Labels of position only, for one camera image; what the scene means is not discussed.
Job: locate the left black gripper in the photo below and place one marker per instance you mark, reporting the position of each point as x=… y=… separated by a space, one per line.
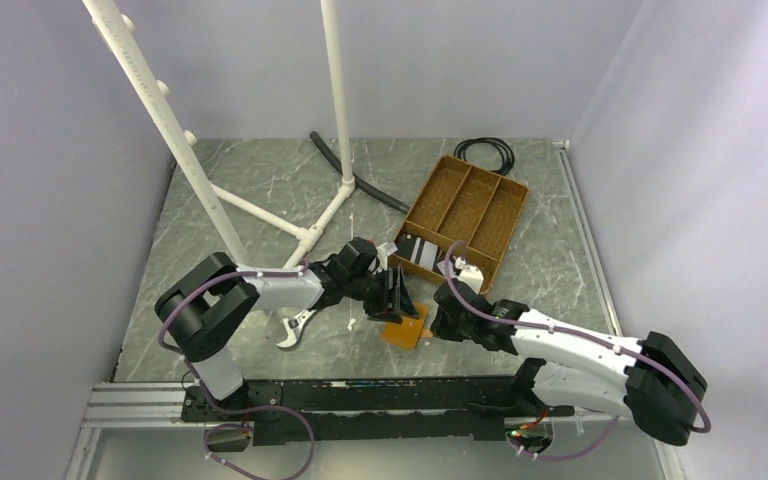
x=383 y=309

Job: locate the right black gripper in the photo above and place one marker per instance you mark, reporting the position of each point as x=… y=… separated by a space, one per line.
x=441 y=329

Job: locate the brown woven divided tray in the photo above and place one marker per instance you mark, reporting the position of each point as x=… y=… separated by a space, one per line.
x=460 y=201

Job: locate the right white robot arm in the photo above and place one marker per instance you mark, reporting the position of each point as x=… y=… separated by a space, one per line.
x=649 y=380

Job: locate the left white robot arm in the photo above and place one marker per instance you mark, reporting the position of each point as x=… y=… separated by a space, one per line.
x=203 y=310

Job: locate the black vip card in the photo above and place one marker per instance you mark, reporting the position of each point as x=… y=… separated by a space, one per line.
x=409 y=247
x=428 y=256

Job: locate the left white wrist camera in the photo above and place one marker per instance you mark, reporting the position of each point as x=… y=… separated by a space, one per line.
x=384 y=251

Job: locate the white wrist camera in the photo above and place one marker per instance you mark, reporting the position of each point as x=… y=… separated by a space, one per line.
x=384 y=251
x=471 y=276

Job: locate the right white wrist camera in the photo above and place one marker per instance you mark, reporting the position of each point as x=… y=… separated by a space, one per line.
x=471 y=276

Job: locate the red handled adjustable wrench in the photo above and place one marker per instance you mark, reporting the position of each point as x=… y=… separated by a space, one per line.
x=294 y=328

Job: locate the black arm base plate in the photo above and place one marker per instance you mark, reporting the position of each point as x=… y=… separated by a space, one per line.
x=282 y=411

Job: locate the aluminium extrusion rail frame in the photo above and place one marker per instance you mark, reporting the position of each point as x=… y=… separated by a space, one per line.
x=158 y=405

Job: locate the white PVC pipe frame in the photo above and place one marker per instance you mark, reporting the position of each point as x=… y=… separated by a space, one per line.
x=116 y=30

